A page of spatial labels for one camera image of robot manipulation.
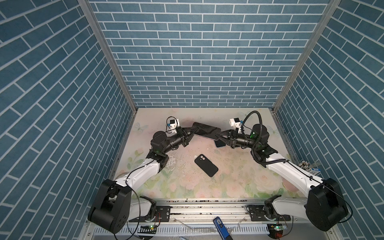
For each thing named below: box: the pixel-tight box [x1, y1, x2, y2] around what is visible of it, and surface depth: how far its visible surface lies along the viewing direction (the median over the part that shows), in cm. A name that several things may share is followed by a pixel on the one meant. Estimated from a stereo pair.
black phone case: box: [194, 154, 219, 178], surface depth 93 cm
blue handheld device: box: [213, 216, 233, 240], surface depth 70 cm
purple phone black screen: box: [192, 122, 221, 140], surface depth 74 cm
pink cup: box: [299, 160, 321, 175], surface depth 73 cm
